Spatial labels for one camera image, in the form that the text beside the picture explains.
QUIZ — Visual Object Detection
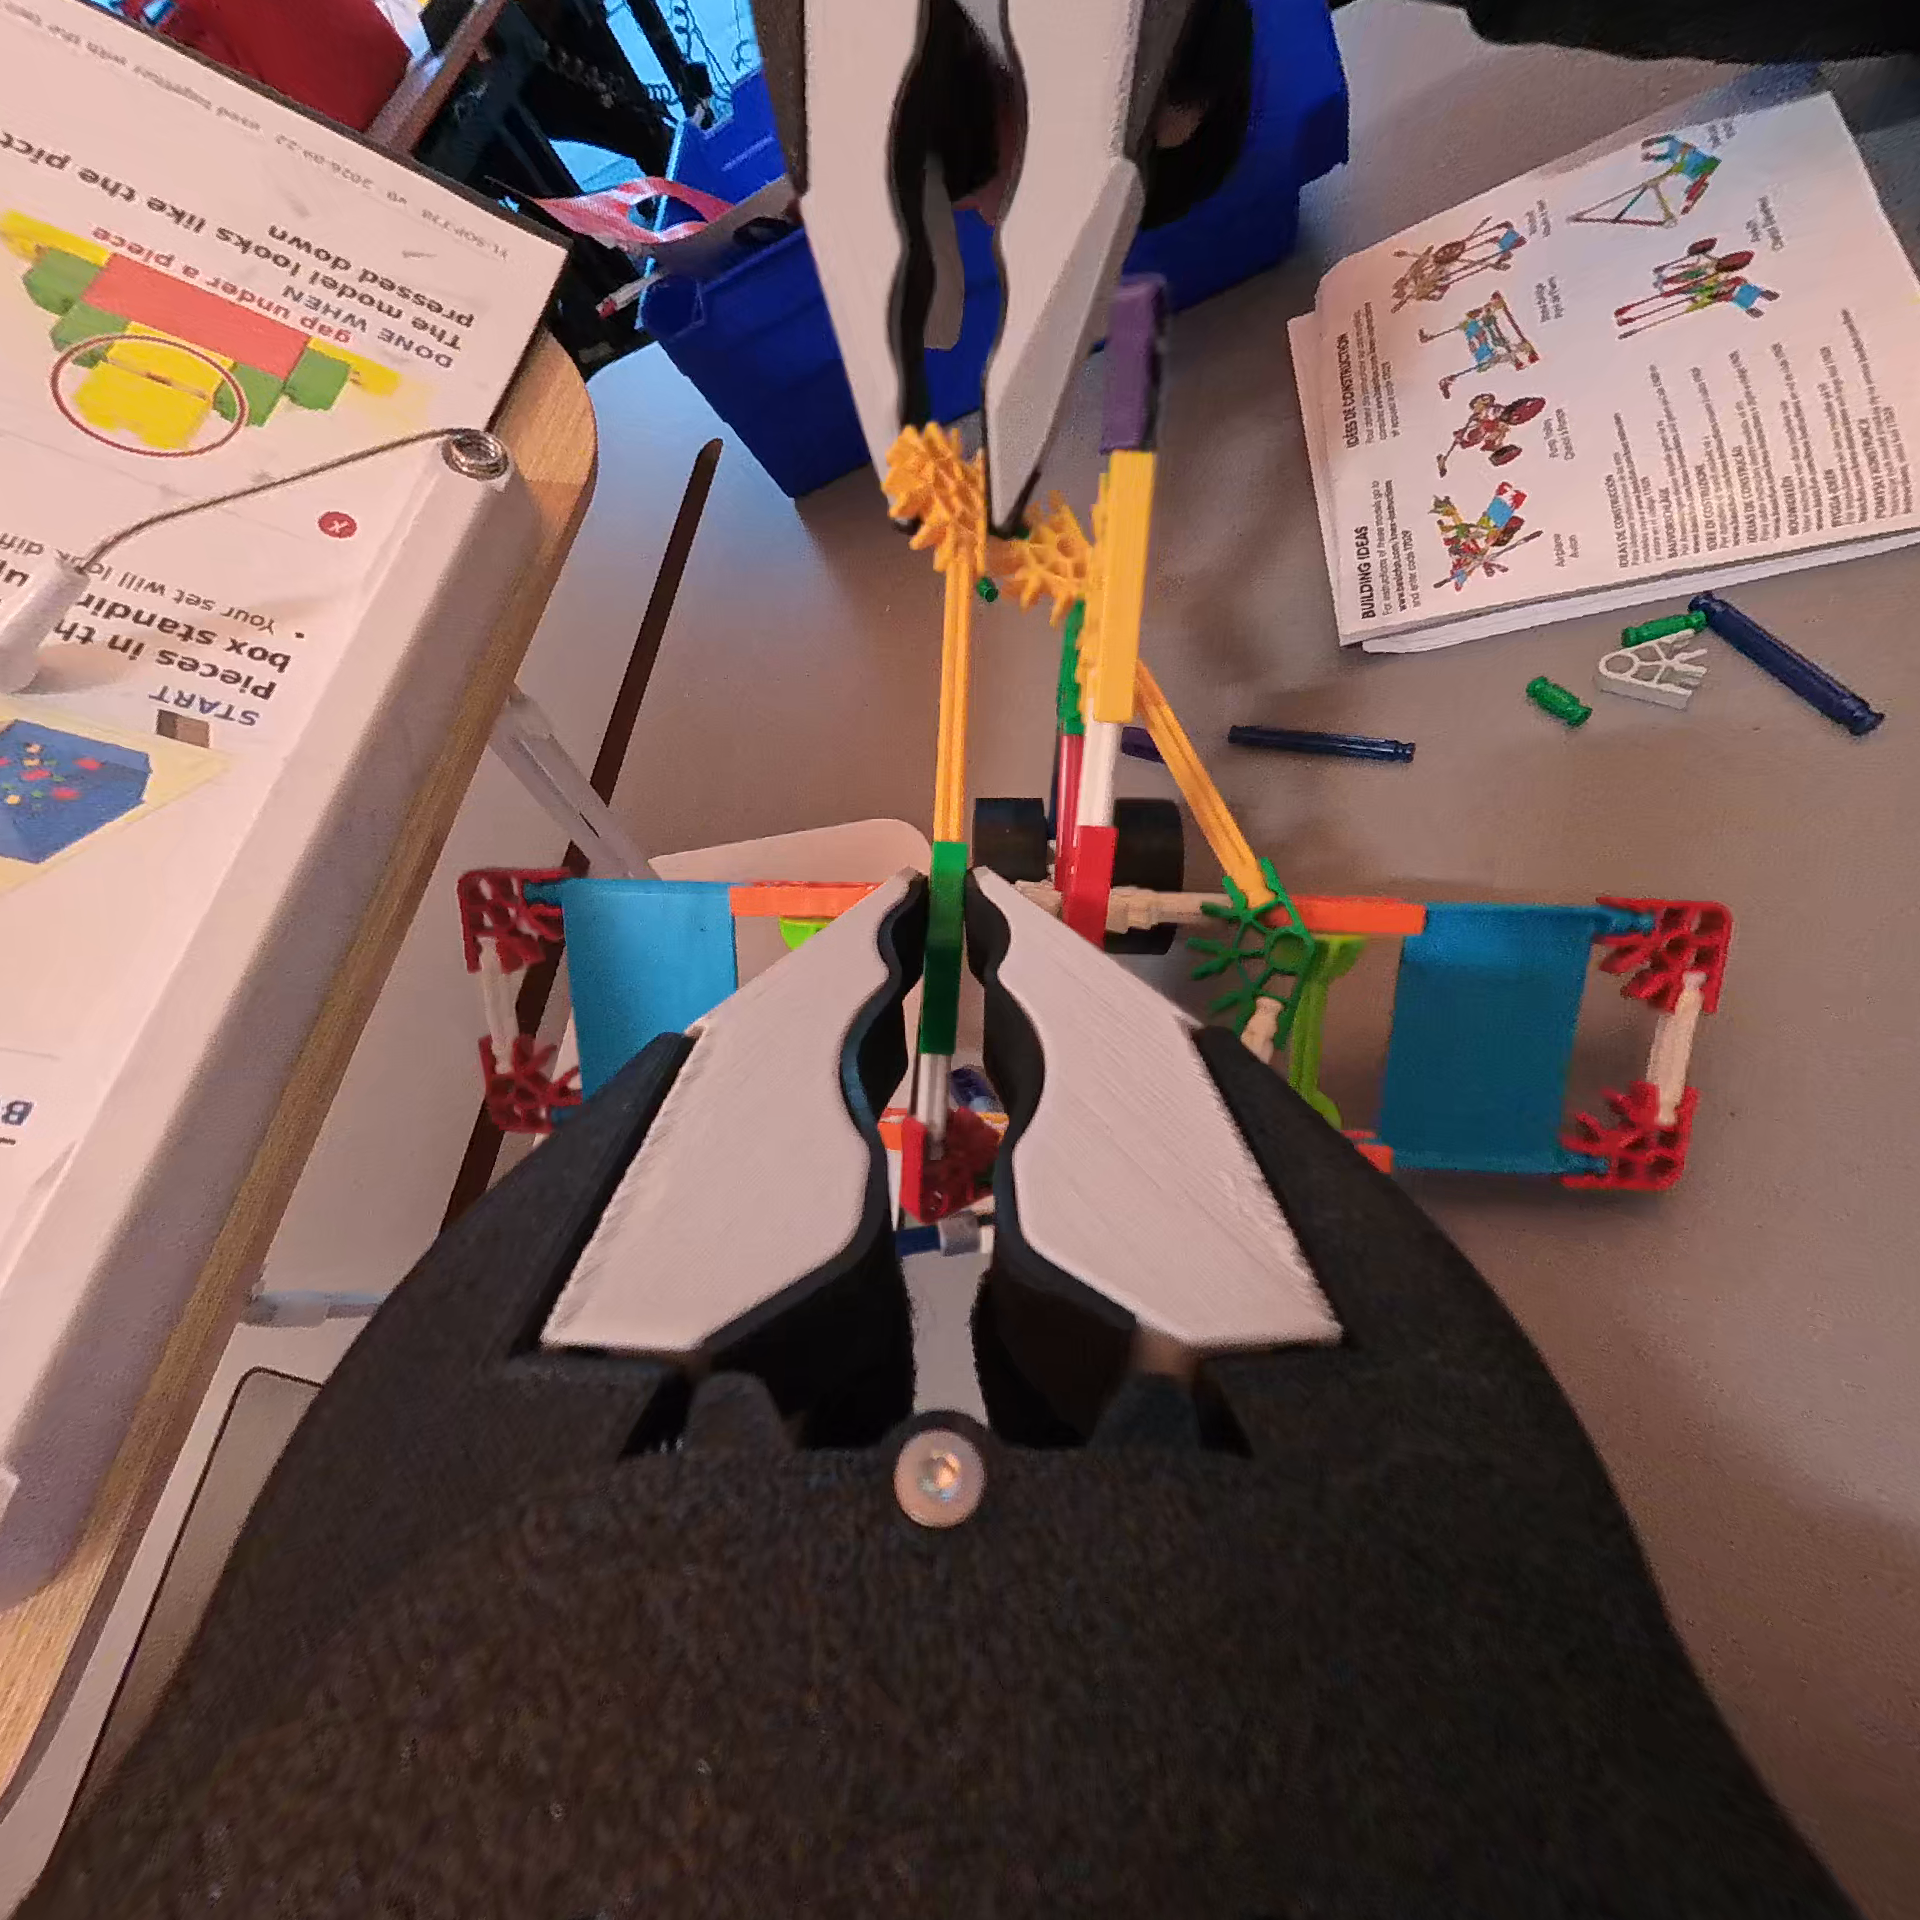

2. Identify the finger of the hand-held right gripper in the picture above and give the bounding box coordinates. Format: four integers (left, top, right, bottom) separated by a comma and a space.
799, 0, 963, 481
956, 0, 1152, 538

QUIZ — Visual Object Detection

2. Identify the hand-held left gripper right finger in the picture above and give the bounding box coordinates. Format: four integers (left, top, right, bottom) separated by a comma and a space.
963, 868, 1349, 1355

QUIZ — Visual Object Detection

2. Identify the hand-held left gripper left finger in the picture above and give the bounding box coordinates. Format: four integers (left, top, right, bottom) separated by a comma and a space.
536, 868, 926, 1355

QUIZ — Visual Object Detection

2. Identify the yellow rod with connector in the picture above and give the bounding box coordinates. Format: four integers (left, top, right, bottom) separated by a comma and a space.
1004, 504, 1275, 910
883, 425, 992, 848

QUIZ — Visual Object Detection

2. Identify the colourful construction toy model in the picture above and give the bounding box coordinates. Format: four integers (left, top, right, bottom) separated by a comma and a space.
458, 276, 1736, 1264

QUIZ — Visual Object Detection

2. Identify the person's right forearm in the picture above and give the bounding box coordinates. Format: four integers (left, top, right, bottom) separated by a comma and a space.
1462, 0, 1920, 66

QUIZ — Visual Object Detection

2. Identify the blue plastic bin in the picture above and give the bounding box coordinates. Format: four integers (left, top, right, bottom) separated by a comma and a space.
636, 0, 1349, 500

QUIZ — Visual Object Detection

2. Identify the wooden stand board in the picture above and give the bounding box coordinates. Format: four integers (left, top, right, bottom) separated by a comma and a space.
0, 324, 602, 1815

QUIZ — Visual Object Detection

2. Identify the dark blue rod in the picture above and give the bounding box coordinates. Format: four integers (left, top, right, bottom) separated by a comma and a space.
1688, 590, 1889, 738
1228, 725, 1418, 766

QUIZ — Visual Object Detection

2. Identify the white instruction booklet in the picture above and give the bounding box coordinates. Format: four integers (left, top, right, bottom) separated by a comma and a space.
1286, 93, 1920, 653

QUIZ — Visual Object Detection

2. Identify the white instruction sheet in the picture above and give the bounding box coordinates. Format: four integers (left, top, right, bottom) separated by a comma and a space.
0, 0, 571, 1143

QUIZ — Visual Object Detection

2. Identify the grey connector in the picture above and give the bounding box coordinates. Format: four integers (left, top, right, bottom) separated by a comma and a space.
1594, 629, 1716, 706

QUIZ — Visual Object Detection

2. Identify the red ribbon strap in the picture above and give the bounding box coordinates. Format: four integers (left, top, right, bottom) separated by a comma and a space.
531, 178, 738, 250

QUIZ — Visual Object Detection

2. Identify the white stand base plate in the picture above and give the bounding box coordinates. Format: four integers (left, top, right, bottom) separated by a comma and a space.
196, 816, 933, 1630

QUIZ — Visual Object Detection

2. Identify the wire page clip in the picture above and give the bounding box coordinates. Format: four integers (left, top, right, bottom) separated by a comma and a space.
0, 429, 514, 696

